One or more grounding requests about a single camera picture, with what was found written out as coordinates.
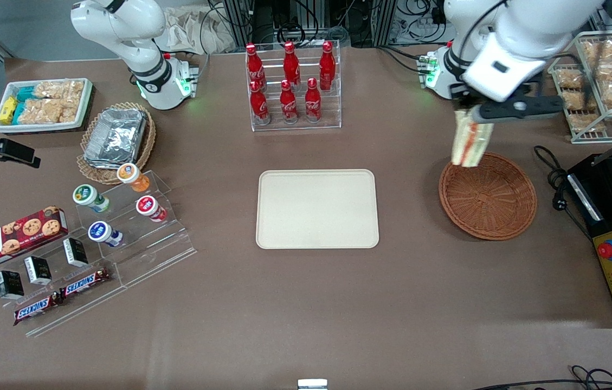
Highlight white power strip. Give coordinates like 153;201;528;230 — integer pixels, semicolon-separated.
392;15;447;42

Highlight clear acrylic stepped snack stand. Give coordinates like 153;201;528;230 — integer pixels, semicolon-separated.
0;227;127;337

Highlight Snickers chocolate bar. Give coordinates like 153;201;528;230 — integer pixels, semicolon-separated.
60;268;111;299
13;292;63;326

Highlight crumpled beige bag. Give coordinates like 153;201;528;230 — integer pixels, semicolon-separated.
157;5;237;55

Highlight clear acrylic bottle stand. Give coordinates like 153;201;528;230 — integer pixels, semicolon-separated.
245;41;342;132

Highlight red Walkers cookie box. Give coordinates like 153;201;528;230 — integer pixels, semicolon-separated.
0;206;69;272

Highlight aluminium frame rack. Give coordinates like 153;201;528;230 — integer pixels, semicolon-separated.
222;0;398;48

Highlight clear acrylic stepped jar stand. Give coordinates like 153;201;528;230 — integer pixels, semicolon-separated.
75;171;198;288

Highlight white rectangular snack bin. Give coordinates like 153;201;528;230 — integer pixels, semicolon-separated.
0;78;94;134

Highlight green lid gum jar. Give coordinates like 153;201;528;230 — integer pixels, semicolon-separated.
72;184;111;213

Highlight beige plastic serving tray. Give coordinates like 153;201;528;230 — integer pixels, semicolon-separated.
256;169;380;250

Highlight small black carton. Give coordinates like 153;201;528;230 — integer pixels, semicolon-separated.
0;270;25;300
24;256;53;285
63;237;89;267

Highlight light wicker basket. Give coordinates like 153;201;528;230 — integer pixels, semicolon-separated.
76;102;157;185

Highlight orange lid gum jar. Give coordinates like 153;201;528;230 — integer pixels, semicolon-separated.
117;162;151;193

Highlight black power cable with plug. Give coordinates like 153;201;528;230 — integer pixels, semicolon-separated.
533;145;591;240

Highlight red lid gum jar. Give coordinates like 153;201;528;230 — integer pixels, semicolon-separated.
136;196;168;223

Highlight blue lid gum jar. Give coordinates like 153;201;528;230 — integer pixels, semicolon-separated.
87;221;123;248

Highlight triangle sandwich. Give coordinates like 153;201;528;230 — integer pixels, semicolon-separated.
450;108;495;167

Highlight red Coca-Cola bottle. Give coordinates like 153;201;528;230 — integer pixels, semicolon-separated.
245;43;266;90
249;80;271;125
282;41;301;87
304;77;322;122
280;80;299;124
319;41;336;90

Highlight brown wicker basket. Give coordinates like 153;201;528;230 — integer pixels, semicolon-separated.
439;152;538;241

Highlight white wire shelf rack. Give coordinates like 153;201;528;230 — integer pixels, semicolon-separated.
549;30;612;144

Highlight black floor cables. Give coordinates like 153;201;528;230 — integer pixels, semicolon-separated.
471;366;612;390

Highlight yellow snack packet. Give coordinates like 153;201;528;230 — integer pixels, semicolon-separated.
0;96;18;124

